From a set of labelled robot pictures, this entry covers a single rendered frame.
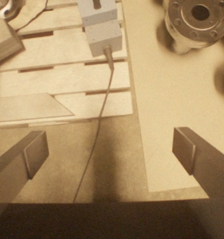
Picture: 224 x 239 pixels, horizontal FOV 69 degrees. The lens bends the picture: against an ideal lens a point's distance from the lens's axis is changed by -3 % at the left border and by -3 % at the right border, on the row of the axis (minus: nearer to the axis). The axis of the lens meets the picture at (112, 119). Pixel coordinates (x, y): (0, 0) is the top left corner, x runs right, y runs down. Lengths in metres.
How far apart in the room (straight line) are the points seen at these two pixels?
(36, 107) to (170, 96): 0.64
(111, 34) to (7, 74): 0.54
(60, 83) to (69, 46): 0.18
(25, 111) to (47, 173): 0.33
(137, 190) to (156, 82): 0.55
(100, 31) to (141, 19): 0.40
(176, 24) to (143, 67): 0.26
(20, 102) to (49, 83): 0.15
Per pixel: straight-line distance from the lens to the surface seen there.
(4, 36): 0.84
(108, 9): 0.74
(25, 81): 0.88
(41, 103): 0.79
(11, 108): 0.85
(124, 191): 0.89
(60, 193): 0.94
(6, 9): 1.06
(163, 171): 0.88
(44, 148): 0.17
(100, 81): 0.77
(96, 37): 0.73
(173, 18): 0.81
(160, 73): 0.94
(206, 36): 0.80
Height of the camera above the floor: 0.86
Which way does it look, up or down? 82 degrees down
